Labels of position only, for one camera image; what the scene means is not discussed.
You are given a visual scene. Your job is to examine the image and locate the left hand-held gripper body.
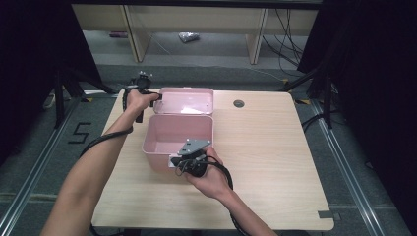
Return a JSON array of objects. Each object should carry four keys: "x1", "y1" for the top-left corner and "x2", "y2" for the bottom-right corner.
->
[{"x1": 123, "y1": 71, "x2": 154, "y2": 124}]

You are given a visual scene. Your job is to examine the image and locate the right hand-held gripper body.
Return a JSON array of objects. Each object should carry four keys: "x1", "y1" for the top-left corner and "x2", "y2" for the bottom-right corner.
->
[{"x1": 176, "y1": 138, "x2": 212, "y2": 179}]

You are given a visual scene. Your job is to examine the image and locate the pink plastic storage box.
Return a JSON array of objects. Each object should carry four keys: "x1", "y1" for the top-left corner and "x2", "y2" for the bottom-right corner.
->
[{"x1": 141, "y1": 87, "x2": 215, "y2": 173}]

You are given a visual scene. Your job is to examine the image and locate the person's left hand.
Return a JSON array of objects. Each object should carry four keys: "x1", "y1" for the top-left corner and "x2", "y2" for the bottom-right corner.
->
[{"x1": 125, "y1": 88, "x2": 161, "y2": 114}]

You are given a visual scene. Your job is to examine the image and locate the person's right hand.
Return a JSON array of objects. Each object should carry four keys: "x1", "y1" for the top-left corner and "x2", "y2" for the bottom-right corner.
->
[{"x1": 183, "y1": 146, "x2": 234, "y2": 202}]

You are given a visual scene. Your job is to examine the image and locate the pink box lid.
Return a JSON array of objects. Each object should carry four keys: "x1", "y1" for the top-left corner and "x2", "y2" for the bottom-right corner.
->
[{"x1": 71, "y1": 3, "x2": 320, "y2": 65}]

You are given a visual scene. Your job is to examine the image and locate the silver foil bag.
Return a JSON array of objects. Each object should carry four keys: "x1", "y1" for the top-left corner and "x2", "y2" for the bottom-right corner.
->
[{"x1": 178, "y1": 31, "x2": 201, "y2": 43}]

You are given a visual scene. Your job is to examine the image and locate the black metal stand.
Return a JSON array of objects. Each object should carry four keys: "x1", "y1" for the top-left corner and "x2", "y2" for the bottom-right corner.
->
[
  {"x1": 53, "y1": 65, "x2": 119, "y2": 129},
  {"x1": 278, "y1": 67, "x2": 333, "y2": 130}
]

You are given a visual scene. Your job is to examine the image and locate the black metal beam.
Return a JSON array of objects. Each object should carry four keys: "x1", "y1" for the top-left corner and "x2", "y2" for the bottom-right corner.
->
[{"x1": 72, "y1": 0, "x2": 324, "y2": 10}]

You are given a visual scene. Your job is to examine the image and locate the black curtain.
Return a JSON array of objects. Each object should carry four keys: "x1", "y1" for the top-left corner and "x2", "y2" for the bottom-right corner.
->
[
  {"x1": 0, "y1": 0, "x2": 104, "y2": 161},
  {"x1": 296, "y1": 0, "x2": 417, "y2": 230}
]

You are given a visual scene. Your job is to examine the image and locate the right hand-held gripper cable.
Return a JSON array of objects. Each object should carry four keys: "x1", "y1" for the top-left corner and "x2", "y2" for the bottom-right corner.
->
[{"x1": 175, "y1": 155, "x2": 250, "y2": 236}]

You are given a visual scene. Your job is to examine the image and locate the hand-held gripper cable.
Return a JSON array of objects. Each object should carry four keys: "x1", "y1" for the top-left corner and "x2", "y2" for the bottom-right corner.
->
[
  {"x1": 175, "y1": 155, "x2": 250, "y2": 236},
  {"x1": 78, "y1": 84, "x2": 136, "y2": 236}
]

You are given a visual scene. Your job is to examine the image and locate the left hand-held gripper cable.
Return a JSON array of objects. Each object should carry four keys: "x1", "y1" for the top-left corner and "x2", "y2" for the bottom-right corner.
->
[{"x1": 78, "y1": 84, "x2": 136, "y2": 236}]

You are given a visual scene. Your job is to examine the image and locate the white floor cable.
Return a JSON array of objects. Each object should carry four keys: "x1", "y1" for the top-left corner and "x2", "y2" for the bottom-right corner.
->
[{"x1": 41, "y1": 92, "x2": 57, "y2": 111}]

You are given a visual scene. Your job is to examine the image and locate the metal floor rail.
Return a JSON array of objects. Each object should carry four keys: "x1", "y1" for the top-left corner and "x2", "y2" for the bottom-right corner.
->
[
  {"x1": 309, "y1": 99, "x2": 385, "y2": 236},
  {"x1": 0, "y1": 97, "x2": 82, "y2": 236}
]

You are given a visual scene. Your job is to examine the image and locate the black floor cables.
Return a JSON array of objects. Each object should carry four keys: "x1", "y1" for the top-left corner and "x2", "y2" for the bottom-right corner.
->
[{"x1": 262, "y1": 8, "x2": 306, "y2": 78}]

